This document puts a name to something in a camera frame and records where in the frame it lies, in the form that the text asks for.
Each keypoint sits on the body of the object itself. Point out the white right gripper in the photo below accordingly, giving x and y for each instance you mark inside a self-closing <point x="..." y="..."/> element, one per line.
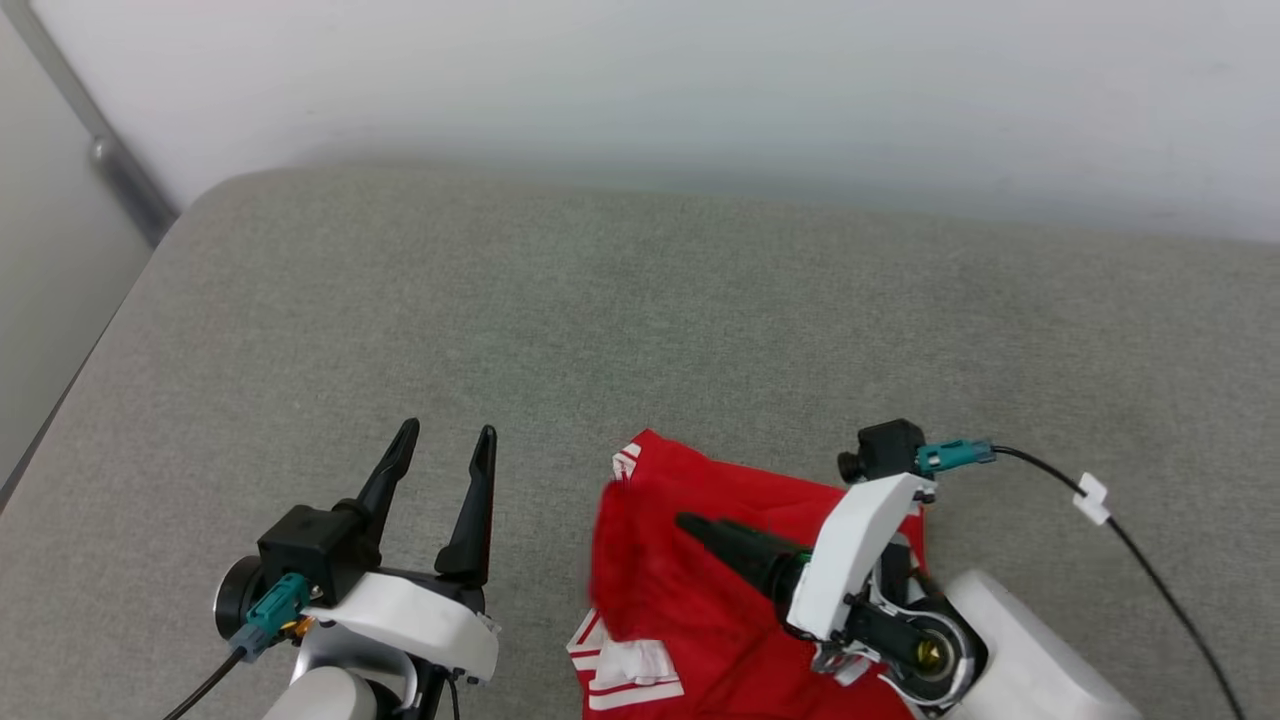
<point x="850" y="560"/>

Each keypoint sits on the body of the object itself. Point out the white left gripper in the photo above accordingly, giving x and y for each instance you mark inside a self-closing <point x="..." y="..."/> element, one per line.
<point x="420" y="620"/>

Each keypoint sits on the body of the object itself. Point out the red jersey with white trim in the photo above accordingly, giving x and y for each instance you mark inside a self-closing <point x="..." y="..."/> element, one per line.
<point x="680" y="600"/>

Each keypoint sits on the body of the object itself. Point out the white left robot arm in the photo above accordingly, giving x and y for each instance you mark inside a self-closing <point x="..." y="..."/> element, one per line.
<point x="330" y="695"/>

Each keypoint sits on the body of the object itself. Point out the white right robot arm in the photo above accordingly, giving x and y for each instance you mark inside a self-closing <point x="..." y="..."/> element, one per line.
<point x="1030" y="660"/>

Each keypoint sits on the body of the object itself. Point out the grey fabric sofa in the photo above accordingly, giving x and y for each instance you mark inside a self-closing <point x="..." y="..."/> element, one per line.
<point x="600" y="330"/>

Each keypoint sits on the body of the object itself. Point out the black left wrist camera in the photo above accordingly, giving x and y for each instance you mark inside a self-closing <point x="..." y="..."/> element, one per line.
<point x="305" y="545"/>

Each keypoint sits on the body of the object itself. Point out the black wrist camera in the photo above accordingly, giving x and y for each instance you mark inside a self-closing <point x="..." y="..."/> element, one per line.
<point x="305" y="545"/>
<point x="888" y="450"/>

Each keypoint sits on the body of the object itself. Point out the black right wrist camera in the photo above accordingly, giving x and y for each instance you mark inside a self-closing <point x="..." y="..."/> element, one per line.
<point x="888" y="450"/>

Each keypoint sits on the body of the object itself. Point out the teal left camera connector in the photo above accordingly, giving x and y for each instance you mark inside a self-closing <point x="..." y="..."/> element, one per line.
<point x="275" y="610"/>

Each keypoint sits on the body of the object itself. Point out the teal camera connector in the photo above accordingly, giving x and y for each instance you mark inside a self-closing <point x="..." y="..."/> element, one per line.
<point x="955" y="456"/>
<point x="275" y="610"/>

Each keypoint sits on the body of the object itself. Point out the teal right camera connector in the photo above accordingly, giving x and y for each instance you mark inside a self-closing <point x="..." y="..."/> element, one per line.
<point x="955" y="456"/>

